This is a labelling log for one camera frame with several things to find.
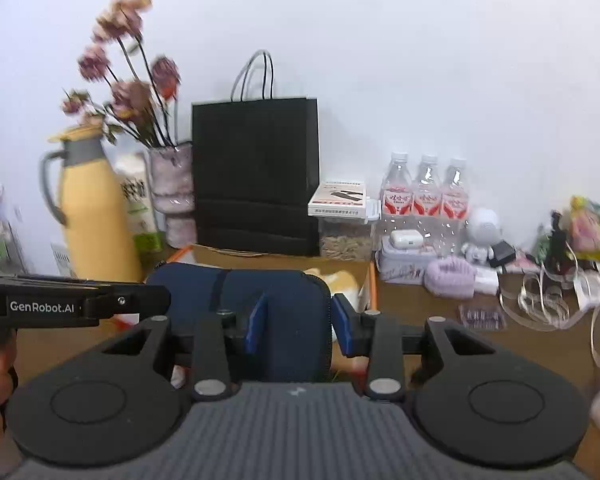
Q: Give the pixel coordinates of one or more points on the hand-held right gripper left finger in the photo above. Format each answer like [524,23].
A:
[257,327]

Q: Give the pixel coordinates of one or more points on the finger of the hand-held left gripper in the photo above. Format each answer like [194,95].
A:
[130,301]

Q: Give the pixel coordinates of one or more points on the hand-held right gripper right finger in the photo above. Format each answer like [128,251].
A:
[342,327]

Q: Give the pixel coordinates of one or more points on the navy blue pouch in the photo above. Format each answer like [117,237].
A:
[290,300]

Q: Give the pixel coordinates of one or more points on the orange white plush toy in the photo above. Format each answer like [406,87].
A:
[340,282]

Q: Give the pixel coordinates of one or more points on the yellow thermos jug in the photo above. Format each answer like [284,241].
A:
[95,225]

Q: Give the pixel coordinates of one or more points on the pale tin box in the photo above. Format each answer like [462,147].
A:
[397,262]

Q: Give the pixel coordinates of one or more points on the clear seed container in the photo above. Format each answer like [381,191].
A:
[345,240]

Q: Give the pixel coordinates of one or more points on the white green carton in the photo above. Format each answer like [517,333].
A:
[140,205]

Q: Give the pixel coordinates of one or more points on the white earbuds case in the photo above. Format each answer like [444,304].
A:
[406,240]

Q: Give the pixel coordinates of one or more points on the purple fuzzy pouch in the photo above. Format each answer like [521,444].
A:
[450,277]

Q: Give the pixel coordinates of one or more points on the pink glass vase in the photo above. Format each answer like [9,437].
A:
[172,190]

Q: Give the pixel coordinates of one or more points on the white red flat box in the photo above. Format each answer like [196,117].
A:
[339,200]

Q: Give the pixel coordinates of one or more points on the clear water bottle red label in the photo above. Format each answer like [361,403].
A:
[426,202]
[396,200]
[454,205]

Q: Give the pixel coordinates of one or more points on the black hairpin card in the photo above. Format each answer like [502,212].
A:
[481,317]

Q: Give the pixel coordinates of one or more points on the small white box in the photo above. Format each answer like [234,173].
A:
[486,281]

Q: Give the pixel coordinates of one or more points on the black paper bag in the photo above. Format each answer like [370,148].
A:
[255,175]

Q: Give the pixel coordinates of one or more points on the white robot toy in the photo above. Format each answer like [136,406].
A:
[482,232]

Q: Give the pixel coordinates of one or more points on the black adapter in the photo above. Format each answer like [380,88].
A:
[502,254]

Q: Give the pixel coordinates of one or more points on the white ribbon tangle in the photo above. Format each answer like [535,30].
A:
[545,305]

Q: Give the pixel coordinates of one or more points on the small dark bottle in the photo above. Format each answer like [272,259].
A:
[555,240]

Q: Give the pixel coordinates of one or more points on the pink flower bouquet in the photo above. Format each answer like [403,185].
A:
[125,70]

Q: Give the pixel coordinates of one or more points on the colourful snack packet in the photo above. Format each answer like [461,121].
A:
[595,227]

